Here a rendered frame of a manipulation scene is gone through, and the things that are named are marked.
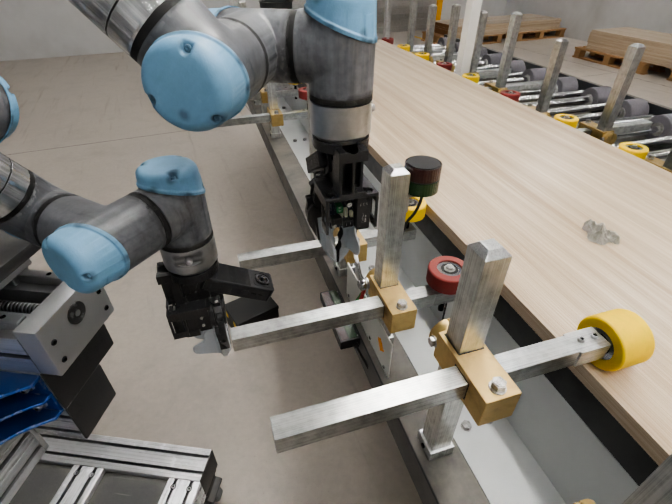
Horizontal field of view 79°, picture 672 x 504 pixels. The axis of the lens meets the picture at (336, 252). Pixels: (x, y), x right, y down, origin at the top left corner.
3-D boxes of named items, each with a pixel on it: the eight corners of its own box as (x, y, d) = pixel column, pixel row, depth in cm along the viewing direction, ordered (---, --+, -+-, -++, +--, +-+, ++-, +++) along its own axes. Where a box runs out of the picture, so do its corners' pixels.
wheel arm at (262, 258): (241, 275, 92) (238, 260, 90) (239, 266, 95) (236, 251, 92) (415, 242, 103) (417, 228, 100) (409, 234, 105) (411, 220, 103)
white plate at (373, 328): (386, 378, 82) (390, 345, 75) (345, 293, 101) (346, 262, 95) (388, 377, 82) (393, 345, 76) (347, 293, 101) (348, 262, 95)
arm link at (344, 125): (302, 92, 50) (364, 87, 52) (304, 129, 53) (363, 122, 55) (318, 111, 45) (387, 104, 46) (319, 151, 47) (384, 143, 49)
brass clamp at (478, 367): (473, 428, 50) (482, 405, 47) (422, 346, 60) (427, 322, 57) (516, 414, 51) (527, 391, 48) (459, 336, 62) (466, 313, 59)
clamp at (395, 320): (390, 334, 75) (392, 315, 72) (364, 287, 85) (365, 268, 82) (417, 327, 76) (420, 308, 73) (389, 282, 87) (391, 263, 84)
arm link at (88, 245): (38, 277, 48) (118, 230, 55) (101, 309, 43) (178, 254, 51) (5, 220, 43) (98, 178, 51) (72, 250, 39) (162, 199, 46)
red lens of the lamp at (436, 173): (413, 185, 64) (415, 173, 63) (397, 169, 69) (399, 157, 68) (447, 180, 66) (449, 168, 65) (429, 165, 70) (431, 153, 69)
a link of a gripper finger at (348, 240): (346, 279, 61) (347, 228, 56) (335, 256, 66) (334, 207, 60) (366, 275, 62) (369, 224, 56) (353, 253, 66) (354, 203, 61)
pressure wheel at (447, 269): (432, 327, 80) (441, 283, 73) (414, 300, 86) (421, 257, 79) (468, 318, 81) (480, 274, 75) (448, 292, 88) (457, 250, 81)
